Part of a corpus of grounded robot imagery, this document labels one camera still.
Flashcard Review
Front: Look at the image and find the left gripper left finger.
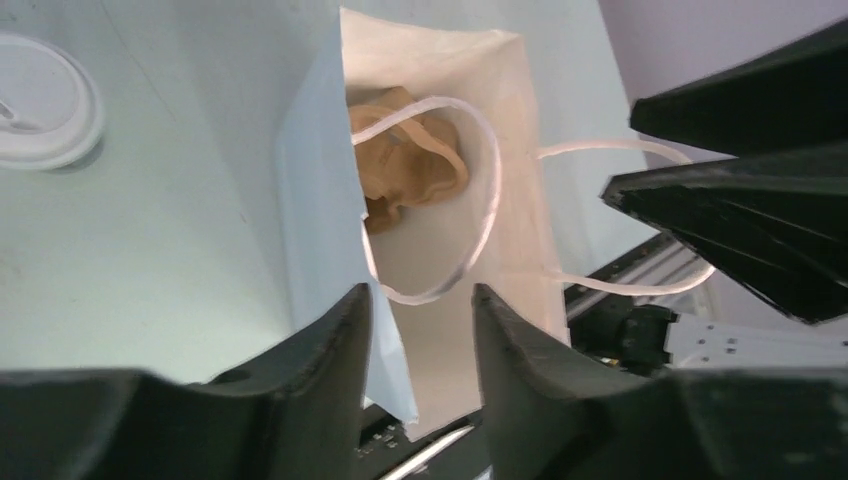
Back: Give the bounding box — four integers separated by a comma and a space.
1, 284, 372, 479

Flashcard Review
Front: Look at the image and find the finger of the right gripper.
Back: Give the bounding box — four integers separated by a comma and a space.
629, 19, 847, 156
601, 142, 847, 325

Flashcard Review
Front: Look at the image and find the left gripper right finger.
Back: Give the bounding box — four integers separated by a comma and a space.
472, 284, 847, 479

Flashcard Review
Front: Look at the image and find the white paper bag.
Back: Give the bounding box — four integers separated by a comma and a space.
274, 6, 717, 444

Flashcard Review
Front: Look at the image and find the brown cardboard cup carrier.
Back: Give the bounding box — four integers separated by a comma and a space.
354, 114, 469, 235

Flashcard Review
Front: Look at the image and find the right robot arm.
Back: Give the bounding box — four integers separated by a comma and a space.
602, 20, 847, 368

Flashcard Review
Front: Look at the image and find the white lid stack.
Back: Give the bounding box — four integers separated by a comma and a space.
1, 31, 105, 171

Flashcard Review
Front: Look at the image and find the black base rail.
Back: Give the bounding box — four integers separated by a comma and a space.
356, 285, 678, 479

